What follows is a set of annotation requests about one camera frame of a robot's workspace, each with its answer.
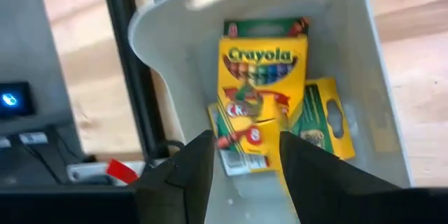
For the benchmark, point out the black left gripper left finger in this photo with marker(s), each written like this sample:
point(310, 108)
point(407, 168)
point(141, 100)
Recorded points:
point(182, 182)

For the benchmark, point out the small black display screen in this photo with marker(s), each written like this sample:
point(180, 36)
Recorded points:
point(14, 99)

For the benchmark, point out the light grey plastic bin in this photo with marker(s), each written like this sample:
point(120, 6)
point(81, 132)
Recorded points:
point(175, 42)

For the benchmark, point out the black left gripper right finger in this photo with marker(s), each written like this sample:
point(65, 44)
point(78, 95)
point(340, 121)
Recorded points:
point(322, 189)

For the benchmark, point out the red tag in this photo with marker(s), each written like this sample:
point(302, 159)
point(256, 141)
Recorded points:
point(120, 171)

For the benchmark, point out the yellow Crayola crayon box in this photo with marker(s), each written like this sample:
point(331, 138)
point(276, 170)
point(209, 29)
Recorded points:
point(262, 70)
point(316, 105)
point(245, 162)

